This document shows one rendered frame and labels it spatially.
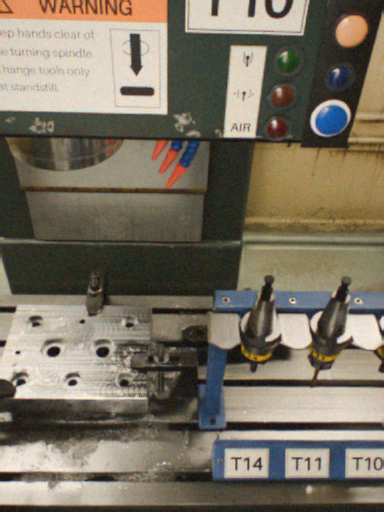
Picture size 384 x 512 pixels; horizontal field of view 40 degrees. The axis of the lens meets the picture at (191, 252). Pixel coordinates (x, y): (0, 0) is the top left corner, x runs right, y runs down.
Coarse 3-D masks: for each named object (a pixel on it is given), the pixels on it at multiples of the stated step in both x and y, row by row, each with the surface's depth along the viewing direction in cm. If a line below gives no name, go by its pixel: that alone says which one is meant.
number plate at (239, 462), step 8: (232, 448) 94; (240, 448) 94; (248, 448) 94; (256, 448) 94; (232, 456) 94; (240, 456) 94; (248, 456) 94; (256, 456) 94; (264, 456) 94; (224, 464) 94; (232, 464) 94; (240, 464) 94; (248, 464) 94; (256, 464) 94; (264, 464) 94; (224, 472) 94; (232, 472) 94; (240, 472) 94; (248, 472) 94; (256, 472) 94; (264, 472) 94
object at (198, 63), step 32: (320, 0) 42; (192, 32) 44; (320, 32) 44; (192, 64) 45; (224, 64) 46; (192, 96) 47; (224, 96) 48; (0, 128) 49; (32, 128) 49; (64, 128) 49; (96, 128) 49; (128, 128) 50; (160, 128) 50; (192, 128) 50; (256, 128) 50
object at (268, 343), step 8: (240, 320) 81; (240, 328) 80; (280, 328) 80; (248, 336) 79; (256, 336) 79; (272, 336) 79; (248, 344) 80; (256, 344) 80; (264, 344) 80; (272, 344) 80
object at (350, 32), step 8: (352, 16) 42; (344, 24) 43; (352, 24) 43; (360, 24) 43; (336, 32) 43; (344, 32) 43; (352, 32) 43; (360, 32) 43; (344, 40) 43; (352, 40) 43; (360, 40) 44
